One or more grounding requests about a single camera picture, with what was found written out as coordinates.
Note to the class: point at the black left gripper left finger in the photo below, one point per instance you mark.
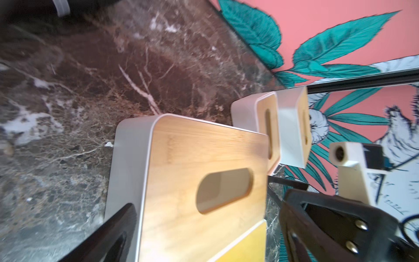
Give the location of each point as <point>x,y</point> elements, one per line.
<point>110,242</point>

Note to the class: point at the white tissue box far right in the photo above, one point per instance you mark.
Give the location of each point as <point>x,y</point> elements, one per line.
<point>294,126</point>

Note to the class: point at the yellow lid tissue box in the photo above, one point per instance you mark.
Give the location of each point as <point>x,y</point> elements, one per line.
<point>249,247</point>

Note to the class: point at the black corner frame post right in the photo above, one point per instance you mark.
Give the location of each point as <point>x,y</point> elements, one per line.
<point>373,81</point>

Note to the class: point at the large bamboo lid tissue box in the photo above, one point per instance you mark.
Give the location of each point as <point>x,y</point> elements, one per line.
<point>196,185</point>

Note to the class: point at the small bamboo lid tissue box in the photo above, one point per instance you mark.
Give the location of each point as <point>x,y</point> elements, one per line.
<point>259,113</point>

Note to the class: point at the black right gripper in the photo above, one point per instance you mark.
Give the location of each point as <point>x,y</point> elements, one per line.
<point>344,230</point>

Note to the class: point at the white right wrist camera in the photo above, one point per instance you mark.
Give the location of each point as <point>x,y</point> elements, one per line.
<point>361,171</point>

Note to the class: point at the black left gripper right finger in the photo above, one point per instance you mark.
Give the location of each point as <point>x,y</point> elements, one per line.
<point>291,218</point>

